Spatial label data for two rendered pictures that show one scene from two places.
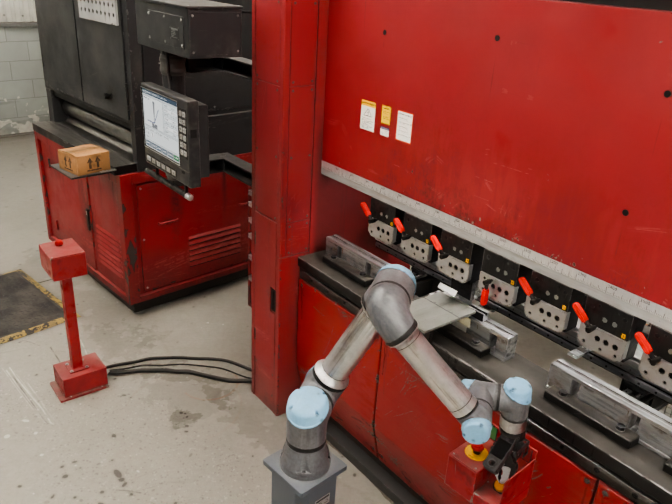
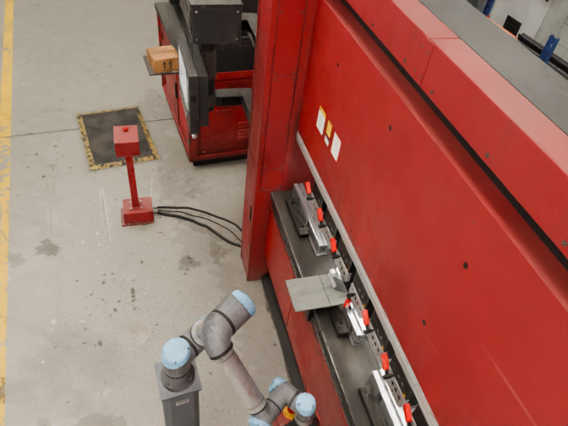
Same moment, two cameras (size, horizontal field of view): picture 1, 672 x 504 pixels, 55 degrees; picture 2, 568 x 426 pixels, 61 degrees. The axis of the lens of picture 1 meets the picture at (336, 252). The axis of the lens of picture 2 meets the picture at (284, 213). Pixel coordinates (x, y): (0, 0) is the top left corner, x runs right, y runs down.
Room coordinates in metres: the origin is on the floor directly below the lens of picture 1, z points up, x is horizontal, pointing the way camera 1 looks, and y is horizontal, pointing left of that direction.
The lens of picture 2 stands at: (0.63, -0.60, 2.86)
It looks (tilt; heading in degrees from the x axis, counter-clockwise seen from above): 44 degrees down; 18
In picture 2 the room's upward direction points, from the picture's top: 9 degrees clockwise
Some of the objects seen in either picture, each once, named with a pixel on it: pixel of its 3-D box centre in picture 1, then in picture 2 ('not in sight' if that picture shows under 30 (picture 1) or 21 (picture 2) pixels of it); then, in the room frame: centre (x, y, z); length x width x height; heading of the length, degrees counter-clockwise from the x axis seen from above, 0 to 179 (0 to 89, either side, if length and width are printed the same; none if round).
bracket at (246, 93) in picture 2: (225, 172); (238, 110); (2.99, 0.55, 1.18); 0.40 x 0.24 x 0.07; 39
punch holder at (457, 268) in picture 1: (461, 254); (350, 259); (2.17, -0.46, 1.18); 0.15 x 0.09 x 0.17; 39
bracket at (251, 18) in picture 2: (224, 67); (243, 34); (2.99, 0.55, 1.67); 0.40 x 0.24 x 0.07; 39
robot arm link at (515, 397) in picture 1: (515, 399); (304, 406); (1.49, -0.52, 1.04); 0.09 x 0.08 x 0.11; 77
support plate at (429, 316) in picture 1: (432, 311); (316, 292); (2.06, -0.36, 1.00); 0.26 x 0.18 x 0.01; 129
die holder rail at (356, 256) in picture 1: (365, 264); (309, 218); (2.58, -0.13, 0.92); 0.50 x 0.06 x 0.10; 39
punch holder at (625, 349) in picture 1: (611, 326); (406, 379); (1.70, -0.84, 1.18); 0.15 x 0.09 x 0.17; 39
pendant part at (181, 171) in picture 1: (176, 132); (193, 84); (2.73, 0.71, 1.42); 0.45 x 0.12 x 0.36; 40
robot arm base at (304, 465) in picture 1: (305, 449); (177, 370); (1.49, 0.05, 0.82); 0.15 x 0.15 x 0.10
